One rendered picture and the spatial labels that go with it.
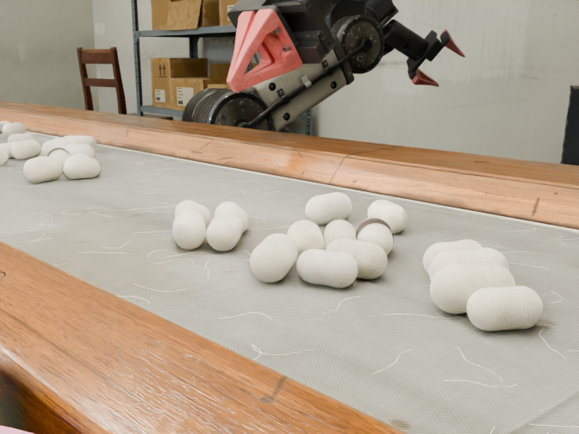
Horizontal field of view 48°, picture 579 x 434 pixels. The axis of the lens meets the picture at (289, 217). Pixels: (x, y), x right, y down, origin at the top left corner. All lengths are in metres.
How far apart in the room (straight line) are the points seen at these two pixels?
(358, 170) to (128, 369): 0.40
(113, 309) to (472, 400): 0.13
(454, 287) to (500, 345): 0.03
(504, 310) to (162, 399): 0.15
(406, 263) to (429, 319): 0.08
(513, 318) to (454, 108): 2.56
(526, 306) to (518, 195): 0.22
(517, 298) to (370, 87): 2.87
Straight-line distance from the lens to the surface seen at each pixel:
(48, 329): 0.23
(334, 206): 0.43
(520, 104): 2.66
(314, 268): 0.31
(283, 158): 0.62
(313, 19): 0.66
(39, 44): 5.50
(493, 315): 0.27
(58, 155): 0.66
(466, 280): 0.29
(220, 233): 0.37
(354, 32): 1.25
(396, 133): 3.03
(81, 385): 0.19
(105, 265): 0.37
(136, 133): 0.82
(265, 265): 0.31
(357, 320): 0.28
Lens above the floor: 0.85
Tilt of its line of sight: 14 degrees down
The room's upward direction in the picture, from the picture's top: straight up
